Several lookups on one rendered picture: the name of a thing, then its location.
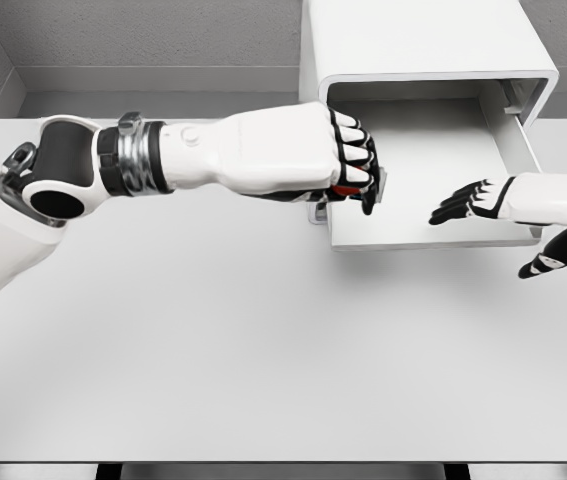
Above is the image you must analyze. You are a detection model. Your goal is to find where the white cabinet drawer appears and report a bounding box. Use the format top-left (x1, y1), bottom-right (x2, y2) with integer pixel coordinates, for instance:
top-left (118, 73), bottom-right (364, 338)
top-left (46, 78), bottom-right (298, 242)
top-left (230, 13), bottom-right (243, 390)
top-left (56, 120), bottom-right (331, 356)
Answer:
top-left (325, 79), bottom-right (547, 253)

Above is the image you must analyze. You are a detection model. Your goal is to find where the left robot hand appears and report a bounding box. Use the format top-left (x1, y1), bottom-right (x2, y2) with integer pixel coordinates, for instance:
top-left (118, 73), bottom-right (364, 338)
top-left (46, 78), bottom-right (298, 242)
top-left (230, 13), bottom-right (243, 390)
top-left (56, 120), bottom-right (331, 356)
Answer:
top-left (221, 101), bottom-right (383, 217)

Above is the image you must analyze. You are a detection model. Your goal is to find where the red grey load switch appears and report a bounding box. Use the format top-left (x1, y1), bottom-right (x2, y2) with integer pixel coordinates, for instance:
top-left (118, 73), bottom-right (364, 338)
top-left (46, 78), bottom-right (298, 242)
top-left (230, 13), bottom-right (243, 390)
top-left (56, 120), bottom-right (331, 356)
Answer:
top-left (330, 166), bottom-right (390, 206)

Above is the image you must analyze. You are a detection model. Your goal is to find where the white tabletop storage cabinet shell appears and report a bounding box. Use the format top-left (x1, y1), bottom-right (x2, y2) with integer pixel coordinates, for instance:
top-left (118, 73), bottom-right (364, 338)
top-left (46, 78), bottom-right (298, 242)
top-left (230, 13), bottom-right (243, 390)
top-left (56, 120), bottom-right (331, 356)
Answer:
top-left (298, 0), bottom-right (560, 227)

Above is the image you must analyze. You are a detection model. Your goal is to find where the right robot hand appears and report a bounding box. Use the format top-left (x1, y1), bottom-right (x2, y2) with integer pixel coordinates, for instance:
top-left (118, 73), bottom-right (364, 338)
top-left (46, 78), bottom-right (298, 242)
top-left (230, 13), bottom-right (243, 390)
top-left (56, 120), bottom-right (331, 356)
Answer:
top-left (428, 172), bottom-right (567, 280)

